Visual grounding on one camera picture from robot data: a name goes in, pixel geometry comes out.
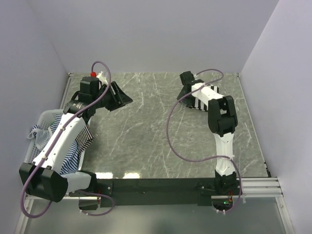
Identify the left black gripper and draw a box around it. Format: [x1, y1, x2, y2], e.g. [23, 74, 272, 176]
[93, 81, 133, 112]

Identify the black white striped tank top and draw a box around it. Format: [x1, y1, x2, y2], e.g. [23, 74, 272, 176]
[181, 85, 223, 112]

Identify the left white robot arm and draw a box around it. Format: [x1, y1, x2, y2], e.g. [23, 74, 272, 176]
[19, 76, 133, 202]

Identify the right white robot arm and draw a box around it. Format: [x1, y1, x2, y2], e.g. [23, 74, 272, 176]
[177, 71, 238, 195]

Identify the blue white striped tank top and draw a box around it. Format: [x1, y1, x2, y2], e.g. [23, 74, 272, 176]
[27, 114, 80, 175]

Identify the dark thin striped garment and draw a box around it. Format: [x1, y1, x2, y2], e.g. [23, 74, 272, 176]
[75, 124, 94, 154]

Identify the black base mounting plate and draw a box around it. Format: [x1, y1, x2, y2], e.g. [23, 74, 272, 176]
[68, 178, 243, 211]

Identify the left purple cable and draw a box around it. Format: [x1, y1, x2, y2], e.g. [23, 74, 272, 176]
[19, 60, 116, 219]

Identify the purple cable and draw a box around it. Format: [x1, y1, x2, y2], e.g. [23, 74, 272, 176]
[19, 60, 116, 219]
[166, 68, 243, 214]

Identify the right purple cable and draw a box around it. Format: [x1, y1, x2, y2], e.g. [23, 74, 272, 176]
[166, 68, 243, 214]

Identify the aluminium rail frame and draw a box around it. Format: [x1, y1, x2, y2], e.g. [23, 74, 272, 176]
[14, 177, 293, 234]

